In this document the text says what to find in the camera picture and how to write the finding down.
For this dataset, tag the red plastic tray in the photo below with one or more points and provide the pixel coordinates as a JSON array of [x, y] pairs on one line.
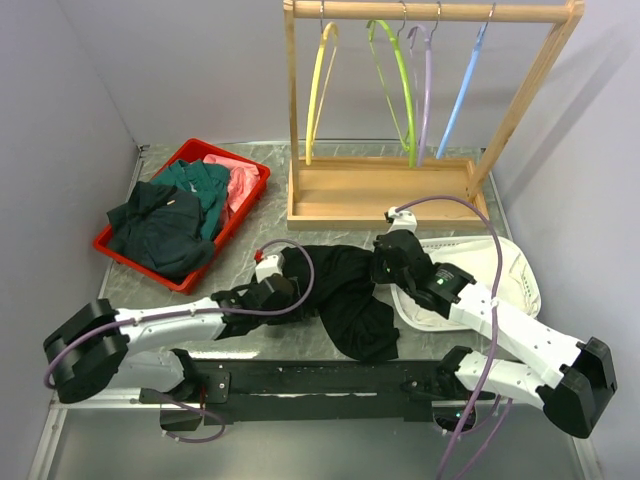
[[192, 150]]

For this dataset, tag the yellow plastic hanger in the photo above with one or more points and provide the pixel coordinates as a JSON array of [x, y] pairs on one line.
[[317, 94]]

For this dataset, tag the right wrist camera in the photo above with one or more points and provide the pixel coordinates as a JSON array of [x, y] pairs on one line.
[[401, 220]]

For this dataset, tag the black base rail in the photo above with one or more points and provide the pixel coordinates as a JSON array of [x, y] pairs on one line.
[[269, 390]]

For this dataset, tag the white laundry basket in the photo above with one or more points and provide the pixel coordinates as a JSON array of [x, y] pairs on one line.
[[476, 255]]

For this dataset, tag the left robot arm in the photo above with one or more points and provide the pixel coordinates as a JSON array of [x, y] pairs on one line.
[[101, 347]]

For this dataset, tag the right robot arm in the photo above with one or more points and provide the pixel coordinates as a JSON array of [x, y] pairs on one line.
[[571, 381]]

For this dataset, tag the green plastic hanger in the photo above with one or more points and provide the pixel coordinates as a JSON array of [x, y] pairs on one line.
[[408, 139]]

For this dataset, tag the purple plastic hanger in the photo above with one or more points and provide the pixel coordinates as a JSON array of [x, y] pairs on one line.
[[425, 89]]

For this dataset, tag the blue plastic hanger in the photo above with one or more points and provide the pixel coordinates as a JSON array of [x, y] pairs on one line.
[[466, 81]]

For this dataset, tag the dark green garment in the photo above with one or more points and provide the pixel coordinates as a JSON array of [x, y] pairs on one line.
[[159, 228]]

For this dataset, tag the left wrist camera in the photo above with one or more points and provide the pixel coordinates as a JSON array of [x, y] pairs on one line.
[[267, 265]]

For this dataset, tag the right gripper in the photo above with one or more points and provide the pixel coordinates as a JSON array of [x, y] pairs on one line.
[[378, 275]]

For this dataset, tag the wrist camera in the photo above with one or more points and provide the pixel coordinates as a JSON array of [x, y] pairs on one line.
[[401, 220], [267, 265]]

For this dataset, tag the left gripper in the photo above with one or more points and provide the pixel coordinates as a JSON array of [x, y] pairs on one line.
[[285, 318]]

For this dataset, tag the wooden clothes rack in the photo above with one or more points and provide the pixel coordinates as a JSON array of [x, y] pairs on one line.
[[354, 193]]

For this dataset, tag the teal green shorts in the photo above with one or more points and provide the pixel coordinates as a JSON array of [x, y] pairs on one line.
[[208, 182]]

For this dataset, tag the pink garment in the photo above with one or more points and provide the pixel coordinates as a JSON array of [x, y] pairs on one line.
[[243, 179]]

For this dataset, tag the black shorts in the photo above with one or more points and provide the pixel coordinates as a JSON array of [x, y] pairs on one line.
[[360, 326]]

